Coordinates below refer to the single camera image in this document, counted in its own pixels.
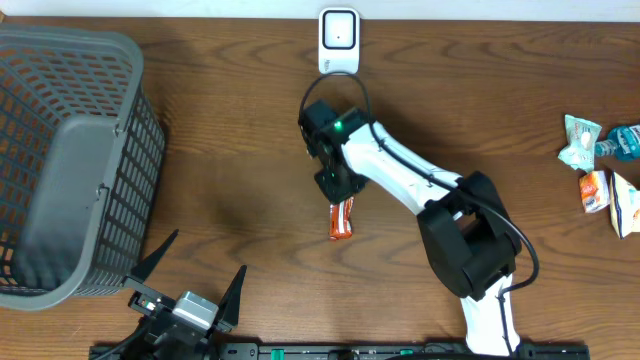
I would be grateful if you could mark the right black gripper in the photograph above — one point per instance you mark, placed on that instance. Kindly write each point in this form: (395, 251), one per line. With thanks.
(333, 191)

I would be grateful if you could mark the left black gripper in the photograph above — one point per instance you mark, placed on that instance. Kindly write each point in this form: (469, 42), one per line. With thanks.
(141, 272)

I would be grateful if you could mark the red Top candy bar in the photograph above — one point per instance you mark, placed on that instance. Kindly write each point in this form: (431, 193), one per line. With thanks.
(340, 224)

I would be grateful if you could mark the light blue snack pouch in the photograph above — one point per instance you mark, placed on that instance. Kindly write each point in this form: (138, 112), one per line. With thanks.
(581, 135)

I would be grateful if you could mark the orange small carton box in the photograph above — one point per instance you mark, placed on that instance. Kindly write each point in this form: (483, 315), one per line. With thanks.
(594, 191)

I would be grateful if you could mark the blue glass bottle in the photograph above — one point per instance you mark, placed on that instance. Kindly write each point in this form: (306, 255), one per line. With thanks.
(621, 142)

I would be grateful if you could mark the orange noodle snack packet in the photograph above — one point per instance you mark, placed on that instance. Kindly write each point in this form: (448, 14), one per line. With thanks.
(624, 206)

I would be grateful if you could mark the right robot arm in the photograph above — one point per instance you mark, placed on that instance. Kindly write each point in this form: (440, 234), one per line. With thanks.
(470, 243)

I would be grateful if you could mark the white barcode scanner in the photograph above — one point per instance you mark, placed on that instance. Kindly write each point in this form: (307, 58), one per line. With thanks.
(338, 40)

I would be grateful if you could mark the grey plastic shopping basket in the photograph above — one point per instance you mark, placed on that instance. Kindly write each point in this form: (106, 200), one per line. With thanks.
(81, 156)

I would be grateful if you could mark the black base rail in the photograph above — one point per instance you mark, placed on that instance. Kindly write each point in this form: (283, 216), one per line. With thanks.
(253, 351)

